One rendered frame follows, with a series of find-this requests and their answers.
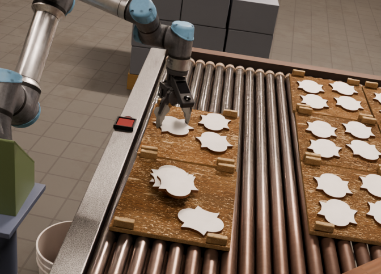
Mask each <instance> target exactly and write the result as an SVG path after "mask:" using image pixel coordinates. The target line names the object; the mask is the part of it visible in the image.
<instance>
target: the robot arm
mask: <svg viewBox="0 0 381 274"><path fill-rule="evenodd" d="M79 1H82V2H84V3H86V4H88V5H91V6H94V7H96V8H98V9H100V10H103V11H105V12H107V13H110V14H112V15H114V16H117V17H119V18H121V19H124V20H126V21H129V22H131V23H133V24H135V26H134V30H133V39H134V41H135V42H137V43H141V44H143V45H150V46H154V47H158V48H163V49H168V59H167V65H166V69H167V78H165V80H164V81H160V83H159V92H158V96H159V97H160V98H161V101H160V105H159V107H156V108H155V109H154V113H155V115H156V128H157V129H158V128H159V127H161V126H162V122H163V120H164V118H165V115H166V114H167V113H169V111H170V108H169V106H168V104H169V103H170V104H171V105H172V106H173V105H174V104H179V105H180V108H181V110H182V111H183V112H184V117H185V123H186V124H187V125H188V124H189V121H190V118H191V111H192V107H193V106H194V104H195V102H194V99H193V96H192V93H191V91H190V88H189V86H188V83H187V80H186V78H185V77H183V76H186V75H188V70H189V67H190V62H191V53H192V45H193V40H194V26H193V24H191V23H189V22H185V21H174V22H173V23H172V26H167V25H164V24H161V23H160V20H159V17H158V14H157V11H156V7H155V5H154V4H153V2H152V0H79ZM74 5H75V0H33V2H32V6H31V9H32V11H33V12H34V14H33V17H32V20H31V24H30V26H29V29H28V32H27V35H26V39H25V41H24V44H23V47H22V51H21V53H20V56H19V59H18V63H17V65H16V68H15V71H12V70H8V69H3V68H0V138H1V139H6V140H12V130H11V126H13V127H16V128H26V127H28V126H30V125H32V124H34V123H35V122H36V121H37V119H38V118H39V116H40V112H41V108H40V104H39V102H38V101H39V97H40V94H41V88H40V86H39V82H40V78H41V75H42V73H43V70H44V66H45V63H46V59H47V57H48V54H49V50H50V47H51V44H52V41H53V38H54V34H55V32H56V29H57V26H58V22H60V21H62V20H64V18H65V16H66V15H67V14H68V13H70V12H71V11H72V10H73V8H74Z"/></svg>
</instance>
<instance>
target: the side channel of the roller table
mask: <svg viewBox="0 0 381 274"><path fill-rule="evenodd" d="M191 57H193V58H194V60H195V63H196V61H197V60H198V59H200V58H201V59H203V60H204V61H205V64H206V63H207V61H208V60H212V61H213V62H214V65H215V66H216V64H217V62H223V63H224V65H225V67H226V65H227V64H229V63H231V64H233V65H234V68H236V66H238V65H243V67H244V70H245V69H246V68H247V67H248V66H251V67H253V68H254V71H256V69H257V68H262V69H263V70H264V73H265V72H266V71H267V70H268V69H271V70H273V72H274V76H275V73H276V72H277V71H282V72H283V74H284V76H285V75H286V73H292V72H293V69H295V70H303V71H305V74H304V76H308V75H310V76H312V77H314V78H317V77H322V79H328V78H330V79H332V80H333V81H338V80H341V81H342V82H345V83H346V82H347V80H348V78H351V79H356V80H359V81H360V83H361V84H362V85H363V86H364V85H365V82H366V81H369V82H376V83H378V86H381V76H377V75H370V74H363V73H356V72H352V71H344V70H337V69H330V68H323V67H318V66H311V65H304V64H297V63H293V62H286V61H279V60H271V59H267V58H260V57H252V56H245V55H241V54H234V53H227V52H220V51H215V50H208V49H201V48H194V47H192V53H191Z"/></svg>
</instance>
